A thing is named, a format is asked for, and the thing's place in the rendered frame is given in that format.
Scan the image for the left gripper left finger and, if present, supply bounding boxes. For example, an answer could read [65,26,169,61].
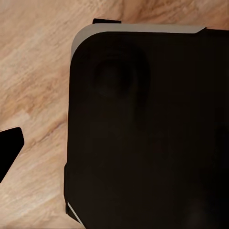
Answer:
[0,127,24,183]

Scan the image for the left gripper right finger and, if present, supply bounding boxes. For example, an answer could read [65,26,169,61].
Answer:
[214,127,229,164]

